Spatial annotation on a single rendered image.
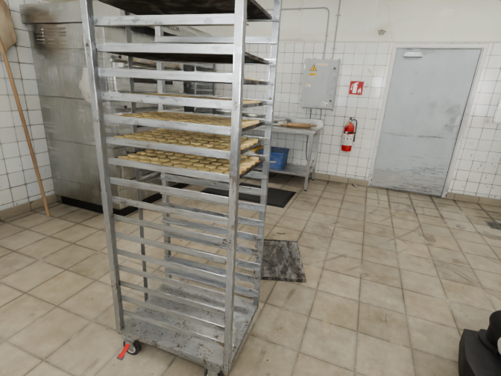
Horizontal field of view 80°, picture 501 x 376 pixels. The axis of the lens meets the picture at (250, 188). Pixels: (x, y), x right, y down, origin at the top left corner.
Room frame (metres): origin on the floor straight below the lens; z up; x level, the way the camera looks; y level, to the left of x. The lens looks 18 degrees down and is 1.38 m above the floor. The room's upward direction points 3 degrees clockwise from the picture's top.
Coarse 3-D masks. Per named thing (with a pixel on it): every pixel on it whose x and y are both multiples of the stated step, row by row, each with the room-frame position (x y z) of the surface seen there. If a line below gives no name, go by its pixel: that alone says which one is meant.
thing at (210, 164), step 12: (120, 156) 1.30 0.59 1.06; (132, 156) 1.33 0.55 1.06; (144, 156) 1.33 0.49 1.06; (156, 156) 1.34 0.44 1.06; (168, 156) 1.35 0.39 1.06; (180, 156) 1.40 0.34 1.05; (192, 156) 1.39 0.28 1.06; (204, 156) 1.40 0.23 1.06; (192, 168) 1.17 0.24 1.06; (204, 168) 1.18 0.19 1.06; (216, 168) 1.23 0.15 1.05; (228, 168) 1.21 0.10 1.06; (240, 168) 1.21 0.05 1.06
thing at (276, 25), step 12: (276, 0) 1.48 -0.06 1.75; (276, 12) 1.47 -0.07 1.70; (276, 24) 1.47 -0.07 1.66; (276, 36) 1.47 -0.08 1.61; (276, 48) 1.47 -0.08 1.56; (276, 60) 1.47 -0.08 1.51; (276, 72) 1.49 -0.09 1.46; (264, 144) 1.48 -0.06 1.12; (264, 168) 1.48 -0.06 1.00; (264, 180) 1.47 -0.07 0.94; (264, 204) 1.47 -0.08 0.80; (264, 216) 1.47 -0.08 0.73; (264, 228) 1.49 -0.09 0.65
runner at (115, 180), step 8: (120, 184) 1.24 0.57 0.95; (128, 184) 1.22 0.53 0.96; (136, 184) 1.21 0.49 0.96; (144, 184) 1.20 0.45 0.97; (152, 184) 1.19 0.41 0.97; (168, 192) 1.16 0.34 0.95; (176, 192) 1.15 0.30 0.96; (184, 192) 1.14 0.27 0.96; (192, 192) 1.13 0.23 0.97; (200, 192) 1.12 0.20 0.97; (208, 200) 1.11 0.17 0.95; (216, 200) 1.10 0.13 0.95; (224, 200) 1.09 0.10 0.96
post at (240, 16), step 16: (240, 0) 1.04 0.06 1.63; (240, 16) 1.04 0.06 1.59; (240, 32) 1.04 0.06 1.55; (240, 48) 1.04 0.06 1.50; (240, 64) 1.04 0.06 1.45; (240, 80) 1.04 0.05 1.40; (240, 96) 1.04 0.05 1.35; (240, 112) 1.05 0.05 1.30; (240, 128) 1.06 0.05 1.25; (240, 144) 1.06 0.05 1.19; (224, 320) 1.05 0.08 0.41; (224, 336) 1.05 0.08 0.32; (224, 352) 1.05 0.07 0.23; (224, 368) 1.05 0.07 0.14
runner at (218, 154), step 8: (120, 144) 1.23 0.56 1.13; (128, 144) 1.22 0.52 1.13; (136, 144) 1.21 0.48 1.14; (144, 144) 1.19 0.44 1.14; (152, 144) 1.18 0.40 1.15; (160, 144) 1.17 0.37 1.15; (168, 144) 1.16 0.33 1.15; (184, 152) 1.14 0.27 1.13; (192, 152) 1.13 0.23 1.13; (200, 152) 1.12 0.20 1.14; (208, 152) 1.11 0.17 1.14; (216, 152) 1.10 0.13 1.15; (224, 152) 1.09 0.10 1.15; (240, 160) 1.07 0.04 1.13
